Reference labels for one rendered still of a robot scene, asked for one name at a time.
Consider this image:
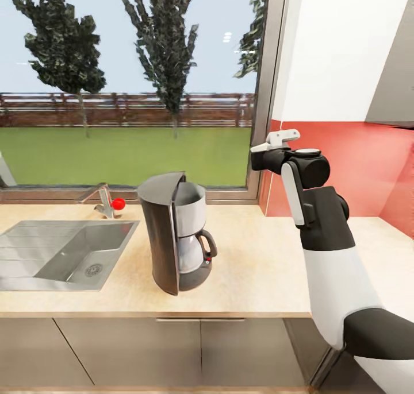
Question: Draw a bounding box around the paper coffee filter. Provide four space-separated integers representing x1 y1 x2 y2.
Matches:
250 142 289 152

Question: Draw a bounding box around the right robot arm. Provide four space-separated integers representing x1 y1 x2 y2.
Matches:
251 129 414 394

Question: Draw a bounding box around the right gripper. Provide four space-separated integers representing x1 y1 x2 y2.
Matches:
251 148 291 173

